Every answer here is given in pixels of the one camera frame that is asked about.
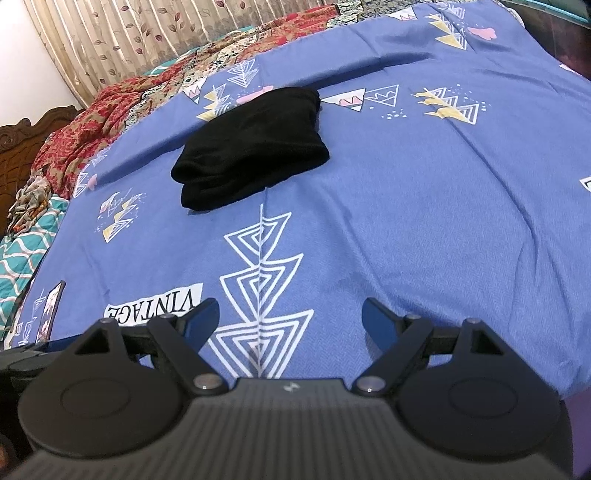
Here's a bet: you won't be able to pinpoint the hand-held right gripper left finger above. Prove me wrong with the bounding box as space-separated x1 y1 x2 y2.
76 298 228 394

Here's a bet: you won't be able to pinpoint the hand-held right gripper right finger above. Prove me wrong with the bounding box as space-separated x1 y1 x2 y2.
353 298 507 396

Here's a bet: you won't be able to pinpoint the black pants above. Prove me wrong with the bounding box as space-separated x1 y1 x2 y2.
171 86 331 212

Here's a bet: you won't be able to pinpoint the black smartphone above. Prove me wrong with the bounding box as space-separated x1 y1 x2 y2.
38 280 66 343

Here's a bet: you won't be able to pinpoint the teal patterned blanket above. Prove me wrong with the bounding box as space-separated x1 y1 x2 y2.
0 194 71 343

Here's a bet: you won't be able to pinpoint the blue printed bedsheet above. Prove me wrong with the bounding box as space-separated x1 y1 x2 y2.
6 0 591 401

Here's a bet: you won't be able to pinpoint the carved wooden headboard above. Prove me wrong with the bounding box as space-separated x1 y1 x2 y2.
0 105 86 237

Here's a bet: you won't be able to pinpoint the red patterned cloth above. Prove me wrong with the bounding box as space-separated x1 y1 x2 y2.
8 0 370 238

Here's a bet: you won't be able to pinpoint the beige leaf print curtain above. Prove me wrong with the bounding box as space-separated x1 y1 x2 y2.
23 0 345 108

